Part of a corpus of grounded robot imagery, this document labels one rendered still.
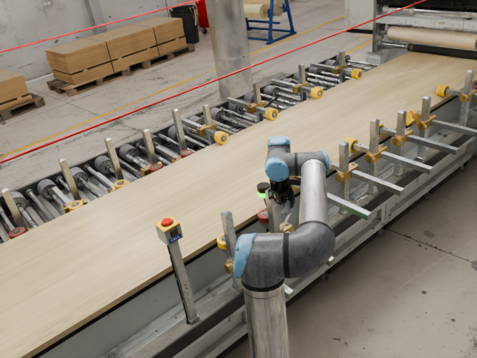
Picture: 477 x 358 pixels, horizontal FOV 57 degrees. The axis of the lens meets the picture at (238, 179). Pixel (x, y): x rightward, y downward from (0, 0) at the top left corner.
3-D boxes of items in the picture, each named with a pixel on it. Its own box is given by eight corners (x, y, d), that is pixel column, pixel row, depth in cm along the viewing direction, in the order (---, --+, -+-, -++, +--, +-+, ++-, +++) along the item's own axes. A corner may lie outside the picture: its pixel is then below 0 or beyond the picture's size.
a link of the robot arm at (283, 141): (265, 143, 169) (267, 133, 177) (267, 172, 175) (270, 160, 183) (289, 143, 167) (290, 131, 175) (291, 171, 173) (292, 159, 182)
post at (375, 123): (376, 195, 250) (380, 118, 226) (373, 198, 248) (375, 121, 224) (371, 193, 253) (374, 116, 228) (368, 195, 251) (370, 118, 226)
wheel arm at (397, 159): (433, 172, 219) (434, 165, 217) (429, 175, 217) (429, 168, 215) (351, 145, 254) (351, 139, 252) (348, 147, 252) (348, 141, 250)
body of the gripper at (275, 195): (268, 200, 187) (265, 176, 181) (282, 192, 192) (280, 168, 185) (280, 207, 182) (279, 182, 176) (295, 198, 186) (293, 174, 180)
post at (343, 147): (348, 219, 239) (348, 141, 215) (344, 222, 238) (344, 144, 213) (343, 217, 242) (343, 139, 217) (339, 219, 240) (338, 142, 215)
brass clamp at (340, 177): (359, 173, 228) (360, 165, 226) (343, 184, 222) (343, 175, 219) (350, 170, 233) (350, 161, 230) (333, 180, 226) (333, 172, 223)
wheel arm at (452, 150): (458, 153, 231) (459, 146, 230) (455, 155, 230) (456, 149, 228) (377, 129, 266) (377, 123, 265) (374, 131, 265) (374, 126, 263)
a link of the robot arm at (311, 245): (337, 249, 103) (328, 143, 163) (284, 250, 106) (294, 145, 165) (338, 288, 108) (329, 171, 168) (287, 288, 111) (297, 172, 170)
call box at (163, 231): (184, 239, 164) (179, 221, 160) (168, 248, 160) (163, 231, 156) (174, 231, 169) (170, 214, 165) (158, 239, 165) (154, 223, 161)
